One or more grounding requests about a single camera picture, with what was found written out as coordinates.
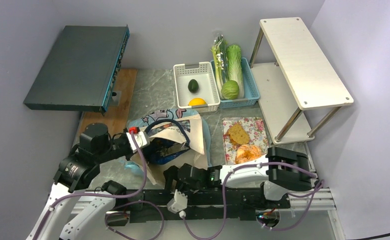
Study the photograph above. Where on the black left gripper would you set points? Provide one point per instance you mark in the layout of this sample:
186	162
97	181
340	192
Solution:
128	156

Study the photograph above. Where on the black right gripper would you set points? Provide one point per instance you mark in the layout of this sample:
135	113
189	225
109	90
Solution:
170	174

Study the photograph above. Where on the blue packaged item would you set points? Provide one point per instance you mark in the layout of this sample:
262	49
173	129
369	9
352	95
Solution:
161	151

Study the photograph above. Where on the beige canvas tote bag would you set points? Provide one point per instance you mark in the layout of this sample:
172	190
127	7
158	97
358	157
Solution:
196	156

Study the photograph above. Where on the brown potato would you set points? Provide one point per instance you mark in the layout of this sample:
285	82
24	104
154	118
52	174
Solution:
237	135

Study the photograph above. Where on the yellow lemon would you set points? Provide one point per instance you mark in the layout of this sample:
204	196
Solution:
197	102

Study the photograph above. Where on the orange pumpkin slice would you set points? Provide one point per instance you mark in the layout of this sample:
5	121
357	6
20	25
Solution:
247	152

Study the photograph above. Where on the dark green cucumber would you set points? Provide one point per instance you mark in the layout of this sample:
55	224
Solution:
193	86

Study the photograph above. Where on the small green cabbage head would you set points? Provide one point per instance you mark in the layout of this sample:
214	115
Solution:
230	90

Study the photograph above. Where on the green celery stalks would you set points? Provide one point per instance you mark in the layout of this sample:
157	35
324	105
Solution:
219	68

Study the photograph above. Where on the green napa cabbage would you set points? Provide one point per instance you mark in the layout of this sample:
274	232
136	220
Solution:
234	65

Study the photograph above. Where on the green chives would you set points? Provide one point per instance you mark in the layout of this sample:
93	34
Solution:
223	47

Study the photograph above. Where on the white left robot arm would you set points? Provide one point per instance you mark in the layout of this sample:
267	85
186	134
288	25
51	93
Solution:
75	174

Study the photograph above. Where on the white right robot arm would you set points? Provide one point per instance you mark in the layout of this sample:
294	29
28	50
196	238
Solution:
280	171

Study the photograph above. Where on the wooden board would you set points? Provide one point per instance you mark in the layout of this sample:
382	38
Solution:
118	110

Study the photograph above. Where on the dark grey flat equipment box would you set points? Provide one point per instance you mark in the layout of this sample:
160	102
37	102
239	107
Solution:
80	71

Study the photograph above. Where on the white perforated plastic basket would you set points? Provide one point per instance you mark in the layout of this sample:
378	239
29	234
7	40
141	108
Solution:
202	73

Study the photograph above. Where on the floral pattern tray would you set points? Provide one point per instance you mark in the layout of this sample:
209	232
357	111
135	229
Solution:
254	127

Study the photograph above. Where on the blue perforated plastic basket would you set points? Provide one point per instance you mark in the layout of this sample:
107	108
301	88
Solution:
251	92

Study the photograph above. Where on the white two-tier metal shelf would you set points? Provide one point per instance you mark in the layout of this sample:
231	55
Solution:
299	89

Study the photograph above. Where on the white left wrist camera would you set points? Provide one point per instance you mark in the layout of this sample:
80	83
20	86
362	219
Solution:
138	139

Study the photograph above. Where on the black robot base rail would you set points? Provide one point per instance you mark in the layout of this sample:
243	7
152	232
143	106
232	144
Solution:
238	203

